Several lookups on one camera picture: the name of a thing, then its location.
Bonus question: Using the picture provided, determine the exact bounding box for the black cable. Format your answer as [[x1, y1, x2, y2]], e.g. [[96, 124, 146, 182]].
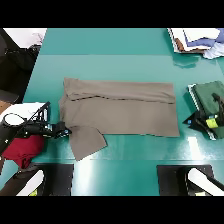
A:
[[1, 112, 28, 127]]

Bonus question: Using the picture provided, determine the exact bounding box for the red garment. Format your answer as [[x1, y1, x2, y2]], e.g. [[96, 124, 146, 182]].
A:
[[2, 134, 47, 170]]

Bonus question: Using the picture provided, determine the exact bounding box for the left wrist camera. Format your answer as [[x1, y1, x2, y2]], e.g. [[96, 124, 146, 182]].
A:
[[30, 101, 52, 126]]

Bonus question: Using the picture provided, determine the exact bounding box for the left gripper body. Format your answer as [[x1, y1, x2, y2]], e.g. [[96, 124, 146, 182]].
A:
[[49, 121, 73, 140]]

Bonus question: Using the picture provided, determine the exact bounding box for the dark green garment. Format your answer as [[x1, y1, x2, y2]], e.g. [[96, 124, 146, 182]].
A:
[[192, 80, 224, 140]]

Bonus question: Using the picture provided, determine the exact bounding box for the pale blue garment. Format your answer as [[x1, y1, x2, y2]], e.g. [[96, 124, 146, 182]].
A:
[[202, 41, 224, 61]]

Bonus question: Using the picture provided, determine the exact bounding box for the brown garment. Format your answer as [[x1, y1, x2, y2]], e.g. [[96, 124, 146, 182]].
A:
[[174, 37, 188, 52]]

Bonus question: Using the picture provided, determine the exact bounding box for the taupe T-shirt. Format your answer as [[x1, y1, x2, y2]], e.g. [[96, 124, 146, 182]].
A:
[[58, 77, 181, 162]]

